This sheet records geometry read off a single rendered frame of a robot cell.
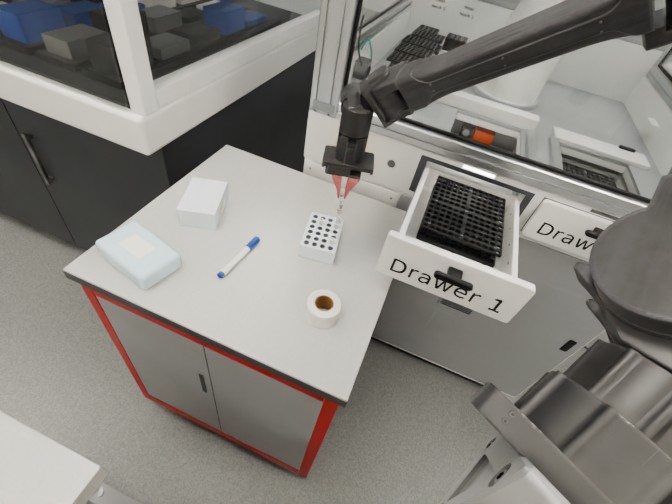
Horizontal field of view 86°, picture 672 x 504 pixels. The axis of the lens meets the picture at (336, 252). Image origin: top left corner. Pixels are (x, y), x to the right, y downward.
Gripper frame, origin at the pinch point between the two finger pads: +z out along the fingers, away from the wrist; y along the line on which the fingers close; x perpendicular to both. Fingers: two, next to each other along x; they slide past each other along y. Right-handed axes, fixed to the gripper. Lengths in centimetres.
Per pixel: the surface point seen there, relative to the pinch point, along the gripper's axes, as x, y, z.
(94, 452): 34, 64, 91
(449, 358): -12, -55, 78
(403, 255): 12.8, -13.9, 3.0
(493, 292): 18.0, -31.6, 3.9
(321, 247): 4.2, 2.5, 12.9
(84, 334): -5, 89, 90
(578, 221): -8, -58, 2
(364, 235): -5.5, -7.9, 15.5
